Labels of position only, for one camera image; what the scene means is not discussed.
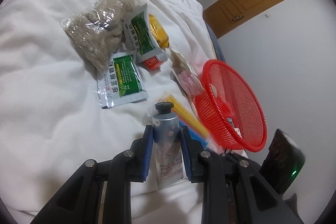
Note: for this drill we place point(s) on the yellow snack packet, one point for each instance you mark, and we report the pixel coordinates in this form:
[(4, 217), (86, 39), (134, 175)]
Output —
[(158, 32)]

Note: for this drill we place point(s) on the floral hand cream tube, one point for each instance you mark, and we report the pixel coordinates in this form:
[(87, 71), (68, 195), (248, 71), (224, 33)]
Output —
[(168, 156)]

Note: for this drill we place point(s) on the green white sachet upper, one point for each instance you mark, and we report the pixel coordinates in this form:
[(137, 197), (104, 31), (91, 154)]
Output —
[(136, 27)]

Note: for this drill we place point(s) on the yellow blue stick packet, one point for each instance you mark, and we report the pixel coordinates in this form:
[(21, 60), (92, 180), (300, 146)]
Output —
[(187, 118)]

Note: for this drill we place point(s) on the white duvet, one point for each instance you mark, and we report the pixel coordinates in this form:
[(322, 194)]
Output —
[(51, 118)]

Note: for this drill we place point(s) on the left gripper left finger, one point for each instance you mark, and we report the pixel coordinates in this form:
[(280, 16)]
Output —
[(99, 192)]

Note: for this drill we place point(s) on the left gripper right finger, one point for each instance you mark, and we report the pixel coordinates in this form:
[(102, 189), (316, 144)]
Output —
[(234, 191)]

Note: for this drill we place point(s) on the green white sachet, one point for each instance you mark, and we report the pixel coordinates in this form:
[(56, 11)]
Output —
[(136, 27), (122, 83)]

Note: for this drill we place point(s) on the green white sachet lower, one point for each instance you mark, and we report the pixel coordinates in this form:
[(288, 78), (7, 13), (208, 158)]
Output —
[(122, 83)]

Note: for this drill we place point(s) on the pink candy clear packet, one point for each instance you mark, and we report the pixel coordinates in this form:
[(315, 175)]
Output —
[(185, 75)]

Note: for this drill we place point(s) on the bagged grey plush toy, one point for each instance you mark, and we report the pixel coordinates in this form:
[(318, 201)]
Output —
[(97, 32)]

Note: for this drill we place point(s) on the brown wooden door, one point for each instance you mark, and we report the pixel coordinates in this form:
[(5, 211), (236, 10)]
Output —
[(224, 16)]

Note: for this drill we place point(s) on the red mesh plastic basket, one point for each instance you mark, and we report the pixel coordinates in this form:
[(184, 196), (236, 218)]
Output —
[(229, 109)]

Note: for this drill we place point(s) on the red white small sachet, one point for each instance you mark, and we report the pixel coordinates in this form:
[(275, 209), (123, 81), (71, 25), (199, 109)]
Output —
[(155, 62)]

